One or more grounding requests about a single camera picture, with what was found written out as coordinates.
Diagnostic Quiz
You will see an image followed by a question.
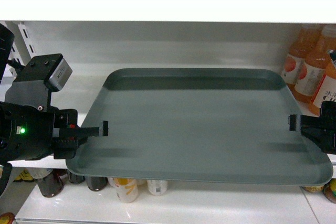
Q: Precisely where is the white upper shelf board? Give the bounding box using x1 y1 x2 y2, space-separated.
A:
1 0 335 24

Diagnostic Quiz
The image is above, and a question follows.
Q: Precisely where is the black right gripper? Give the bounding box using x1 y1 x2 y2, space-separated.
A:
288 101 335 154

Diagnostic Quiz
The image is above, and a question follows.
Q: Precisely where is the peach juice bottle back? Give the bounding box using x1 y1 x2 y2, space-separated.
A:
281 24 323 90

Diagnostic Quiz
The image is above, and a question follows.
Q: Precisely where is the dark tea bottle right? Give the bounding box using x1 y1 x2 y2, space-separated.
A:
85 176 108 191

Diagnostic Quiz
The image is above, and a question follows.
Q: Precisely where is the peach juice bottle middle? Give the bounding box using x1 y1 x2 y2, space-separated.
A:
292 24 335 103

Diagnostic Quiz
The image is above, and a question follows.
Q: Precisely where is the peach juice bottle front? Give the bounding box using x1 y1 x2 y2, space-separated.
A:
308 60 335 116

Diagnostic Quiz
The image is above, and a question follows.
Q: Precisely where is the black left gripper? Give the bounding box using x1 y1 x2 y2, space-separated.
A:
1 102 109 162

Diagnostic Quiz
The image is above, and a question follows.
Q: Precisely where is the white label drink bottle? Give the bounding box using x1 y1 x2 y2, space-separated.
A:
146 180 169 196

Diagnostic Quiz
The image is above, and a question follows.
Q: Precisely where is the white slotted shelf upright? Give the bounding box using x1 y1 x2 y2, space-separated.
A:
4 21 37 66

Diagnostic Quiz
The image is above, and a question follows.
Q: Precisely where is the yellow white drink bottle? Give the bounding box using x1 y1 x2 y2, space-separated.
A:
113 178 138 203

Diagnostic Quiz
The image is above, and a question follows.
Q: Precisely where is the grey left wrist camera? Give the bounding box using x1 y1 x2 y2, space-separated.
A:
45 58 72 92

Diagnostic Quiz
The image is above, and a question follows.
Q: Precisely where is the peach juice bottle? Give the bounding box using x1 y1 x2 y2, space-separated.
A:
292 24 335 103
281 24 323 90
308 60 335 116

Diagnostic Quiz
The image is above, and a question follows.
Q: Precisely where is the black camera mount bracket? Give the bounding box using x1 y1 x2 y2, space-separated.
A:
5 54 64 112

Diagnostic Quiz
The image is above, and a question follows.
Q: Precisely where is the grey rectangular serving tray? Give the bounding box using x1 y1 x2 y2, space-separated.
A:
66 68 333 186

